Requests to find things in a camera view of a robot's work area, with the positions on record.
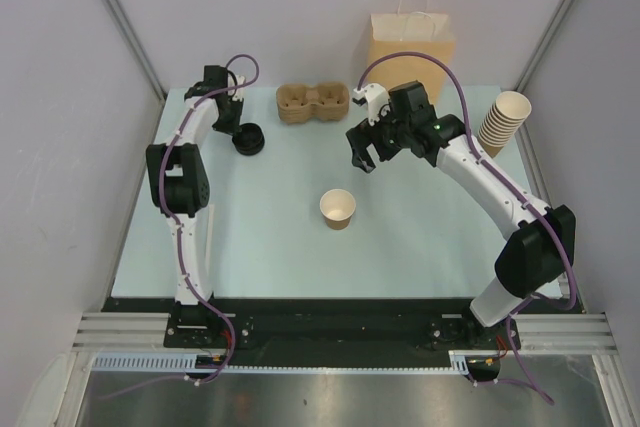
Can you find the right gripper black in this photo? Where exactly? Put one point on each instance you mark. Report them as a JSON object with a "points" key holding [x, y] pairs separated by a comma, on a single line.
{"points": [[365, 134]]}

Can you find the brown paper bag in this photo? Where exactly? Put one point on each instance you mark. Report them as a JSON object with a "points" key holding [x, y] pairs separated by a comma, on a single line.
{"points": [[408, 34]]}

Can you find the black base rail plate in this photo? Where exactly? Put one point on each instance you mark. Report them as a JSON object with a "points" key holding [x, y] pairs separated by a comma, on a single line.
{"points": [[363, 330]]}

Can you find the white wrapped straw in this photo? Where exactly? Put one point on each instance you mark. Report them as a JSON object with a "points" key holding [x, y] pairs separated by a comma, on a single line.
{"points": [[209, 236]]}

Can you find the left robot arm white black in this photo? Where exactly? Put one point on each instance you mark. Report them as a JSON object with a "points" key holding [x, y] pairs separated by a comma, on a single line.
{"points": [[178, 181]]}

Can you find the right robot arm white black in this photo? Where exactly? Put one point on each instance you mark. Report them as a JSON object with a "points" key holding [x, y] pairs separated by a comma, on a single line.
{"points": [[539, 239]]}

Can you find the brown paper coffee cup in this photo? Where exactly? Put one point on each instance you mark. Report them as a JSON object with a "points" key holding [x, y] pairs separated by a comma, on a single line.
{"points": [[337, 206]]}

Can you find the stack of black lids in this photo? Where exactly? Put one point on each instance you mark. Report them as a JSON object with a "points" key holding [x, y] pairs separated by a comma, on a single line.
{"points": [[249, 140]]}

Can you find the stack of paper cups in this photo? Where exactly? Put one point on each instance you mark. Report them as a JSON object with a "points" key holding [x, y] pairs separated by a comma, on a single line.
{"points": [[506, 115]]}

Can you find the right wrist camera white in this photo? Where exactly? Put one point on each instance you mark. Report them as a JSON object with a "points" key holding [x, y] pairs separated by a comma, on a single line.
{"points": [[375, 98]]}

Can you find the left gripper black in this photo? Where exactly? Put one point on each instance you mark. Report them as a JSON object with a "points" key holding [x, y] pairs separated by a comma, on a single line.
{"points": [[233, 127]]}

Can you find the white cable duct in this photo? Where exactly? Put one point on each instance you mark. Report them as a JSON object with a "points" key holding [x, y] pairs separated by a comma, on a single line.
{"points": [[437, 363]]}

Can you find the brown pulp cup carrier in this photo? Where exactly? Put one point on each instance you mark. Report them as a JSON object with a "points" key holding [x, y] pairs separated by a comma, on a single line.
{"points": [[299, 103]]}

